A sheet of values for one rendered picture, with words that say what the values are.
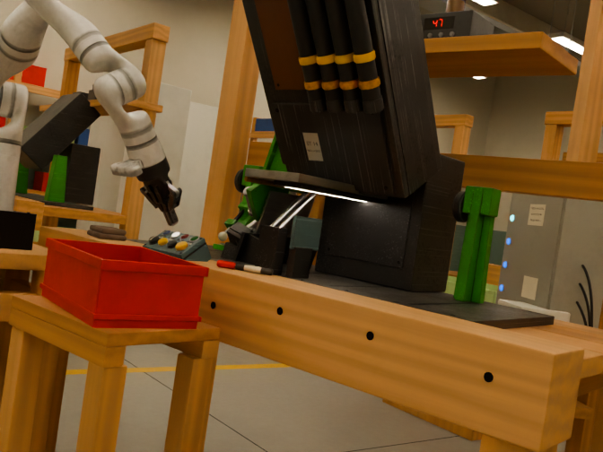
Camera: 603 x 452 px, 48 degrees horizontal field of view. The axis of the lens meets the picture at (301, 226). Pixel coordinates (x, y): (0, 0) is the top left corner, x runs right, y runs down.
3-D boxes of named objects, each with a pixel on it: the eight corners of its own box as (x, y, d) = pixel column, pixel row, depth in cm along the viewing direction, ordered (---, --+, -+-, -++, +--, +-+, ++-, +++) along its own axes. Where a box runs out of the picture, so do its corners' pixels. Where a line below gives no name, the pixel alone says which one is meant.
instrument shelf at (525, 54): (540, 47, 154) (543, 30, 154) (258, 61, 212) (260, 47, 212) (576, 75, 173) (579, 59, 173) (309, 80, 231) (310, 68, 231)
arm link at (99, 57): (153, 81, 139) (115, 30, 141) (117, 97, 135) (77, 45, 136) (148, 99, 145) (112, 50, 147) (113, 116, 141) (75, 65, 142)
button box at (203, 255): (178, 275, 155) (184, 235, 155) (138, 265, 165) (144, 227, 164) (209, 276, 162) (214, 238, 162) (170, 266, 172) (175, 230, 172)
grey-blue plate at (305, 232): (289, 278, 151) (298, 216, 151) (283, 276, 153) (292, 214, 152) (316, 278, 159) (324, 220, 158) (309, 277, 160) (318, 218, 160)
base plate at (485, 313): (471, 332, 122) (472, 320, 122) (119, 245, 193) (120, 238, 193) (554, 325, 154) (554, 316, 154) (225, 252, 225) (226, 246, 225)
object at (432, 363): (539, 455, 99) (554, 353, 99) (31, 276, 196) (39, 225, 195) (572, 438, 110) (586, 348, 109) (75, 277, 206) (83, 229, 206)
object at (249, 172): (297, 187, 140) (299, 173, 140) (243, 181, 151) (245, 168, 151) (397, 206, 170) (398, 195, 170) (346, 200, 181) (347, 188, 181)
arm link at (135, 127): (126, 152, 140) (161, 134, 144) (98, 81, 133) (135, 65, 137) (112, 148, 145) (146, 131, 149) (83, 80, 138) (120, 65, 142)
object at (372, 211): (409, 291, 160) (431, 150, 160) (311, 270, 180) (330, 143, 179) (446, 291, 174) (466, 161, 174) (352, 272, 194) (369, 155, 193)
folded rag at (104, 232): (126, 241, 185) (128, 230, 185) (98, 239, 180) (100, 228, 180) (113, 237, 193) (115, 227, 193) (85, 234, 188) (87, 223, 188)
